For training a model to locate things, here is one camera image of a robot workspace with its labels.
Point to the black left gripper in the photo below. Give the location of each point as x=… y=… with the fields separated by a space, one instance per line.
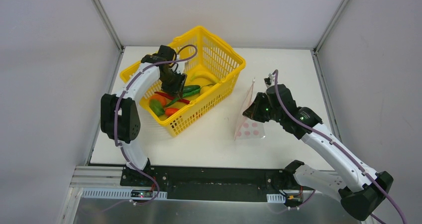
x=174 y=86

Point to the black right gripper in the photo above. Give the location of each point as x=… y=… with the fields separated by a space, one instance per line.
x=254 y=109

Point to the dark green cucumber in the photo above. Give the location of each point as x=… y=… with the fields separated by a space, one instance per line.
x=190 y=88

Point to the clear zip top bag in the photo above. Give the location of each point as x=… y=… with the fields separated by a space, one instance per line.
x=245 y=127

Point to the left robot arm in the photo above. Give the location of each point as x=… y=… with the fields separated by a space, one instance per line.
x=119 y=112

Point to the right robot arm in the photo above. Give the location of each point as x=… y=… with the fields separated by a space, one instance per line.
x=358 y=187

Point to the red chili pepper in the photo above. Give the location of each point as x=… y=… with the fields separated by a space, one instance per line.
x=168 y=96

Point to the green chili pepper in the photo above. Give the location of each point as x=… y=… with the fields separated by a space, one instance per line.
x=184 y=95

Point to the orange tangerine with leaf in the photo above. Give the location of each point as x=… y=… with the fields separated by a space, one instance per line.
x=157 y=104

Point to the yellow lemon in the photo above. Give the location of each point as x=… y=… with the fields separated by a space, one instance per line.
x=204 y=89

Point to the yellow banana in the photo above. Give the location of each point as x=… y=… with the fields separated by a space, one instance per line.
x=205 y=75

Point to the yellow plastic basket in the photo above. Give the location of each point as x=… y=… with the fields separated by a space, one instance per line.
x=214 y=66

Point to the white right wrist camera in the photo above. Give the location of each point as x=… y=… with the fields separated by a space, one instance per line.
x=270 y=80

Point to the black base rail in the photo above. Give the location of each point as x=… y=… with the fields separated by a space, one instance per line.
x=214 y=184

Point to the white slotted cable duct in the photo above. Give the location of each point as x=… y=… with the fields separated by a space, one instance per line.
x=122 y=194

